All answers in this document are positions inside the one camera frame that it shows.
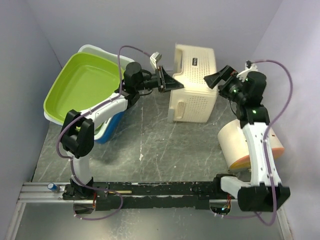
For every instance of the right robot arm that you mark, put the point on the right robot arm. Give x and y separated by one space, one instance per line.
265 191

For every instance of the wooden stick on base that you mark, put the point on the wooden stick on base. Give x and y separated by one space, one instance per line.
121 192

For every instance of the cream perforated storage basket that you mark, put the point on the cream perforated storage basket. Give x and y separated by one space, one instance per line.
195 101

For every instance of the lime green plastic basin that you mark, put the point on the lime green plastic basin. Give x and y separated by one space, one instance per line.
84 81

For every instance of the aluminium rail frame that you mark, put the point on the aluminium rail frame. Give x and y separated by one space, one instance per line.
37 192

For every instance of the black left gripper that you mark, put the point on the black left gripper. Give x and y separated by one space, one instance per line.
168 82

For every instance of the blue plastic tub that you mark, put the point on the blue plastic tub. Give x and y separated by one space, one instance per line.
105 131

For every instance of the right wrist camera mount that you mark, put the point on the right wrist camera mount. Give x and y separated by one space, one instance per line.
249 67

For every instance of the cream cylindrical bin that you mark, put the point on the cream cylindrical bin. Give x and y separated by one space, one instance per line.
234 145

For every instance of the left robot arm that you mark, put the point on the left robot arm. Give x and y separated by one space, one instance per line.
78 130

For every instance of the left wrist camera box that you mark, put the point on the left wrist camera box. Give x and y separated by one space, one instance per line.
154 59

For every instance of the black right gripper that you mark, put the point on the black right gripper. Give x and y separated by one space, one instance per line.
227 73

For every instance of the blue capacitor cylinder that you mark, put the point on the blue capacitor cylinder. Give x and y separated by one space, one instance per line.
54 187

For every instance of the translucent white plastic tub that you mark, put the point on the translucent white plastic tub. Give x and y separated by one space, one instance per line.
91 49

